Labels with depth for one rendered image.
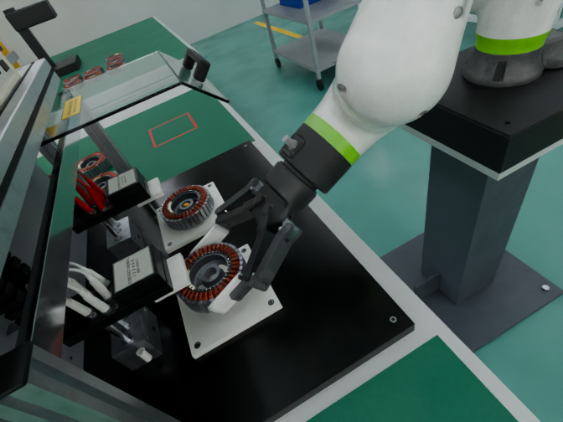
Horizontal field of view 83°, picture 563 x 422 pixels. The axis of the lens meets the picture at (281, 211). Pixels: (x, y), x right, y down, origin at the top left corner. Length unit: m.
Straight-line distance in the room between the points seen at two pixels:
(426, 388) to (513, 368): 0.88
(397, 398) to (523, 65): 0.66
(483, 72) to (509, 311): 0.87
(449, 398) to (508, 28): 0.64
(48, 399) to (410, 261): 1.34
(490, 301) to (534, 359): 0.21
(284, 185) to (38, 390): 0.31
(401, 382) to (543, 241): 1.26
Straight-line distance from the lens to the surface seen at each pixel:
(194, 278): 0.54
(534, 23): 0.81
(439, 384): 0.49
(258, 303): 0.52
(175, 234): 0.71
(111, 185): 0.68
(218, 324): 0.53
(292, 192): 0.43
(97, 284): 0.48
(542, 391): 1.34
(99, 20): 5.70
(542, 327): 1.43
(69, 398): 0.29
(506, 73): 0.83
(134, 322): 0.56
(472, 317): 1.37
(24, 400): 0.28
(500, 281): 1.47
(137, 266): 0.47
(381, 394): 0.48
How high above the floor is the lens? 1.21
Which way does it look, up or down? 43 degrees down
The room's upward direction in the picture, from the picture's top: 20 degrees counter-clockwise
